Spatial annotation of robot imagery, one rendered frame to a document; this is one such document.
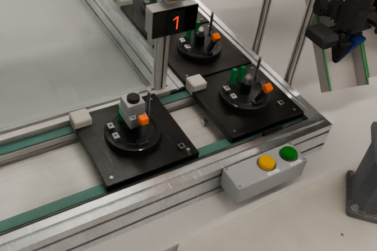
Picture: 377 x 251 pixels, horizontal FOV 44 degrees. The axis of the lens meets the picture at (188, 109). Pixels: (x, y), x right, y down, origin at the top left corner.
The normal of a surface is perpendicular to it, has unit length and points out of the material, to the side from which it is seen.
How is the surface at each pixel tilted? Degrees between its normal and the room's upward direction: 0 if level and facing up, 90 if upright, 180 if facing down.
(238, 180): 0
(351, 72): 45
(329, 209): 0
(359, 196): 90
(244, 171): 0
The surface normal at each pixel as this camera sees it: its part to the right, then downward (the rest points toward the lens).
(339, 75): 0.31, -0.05
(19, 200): 0.10, -0.73
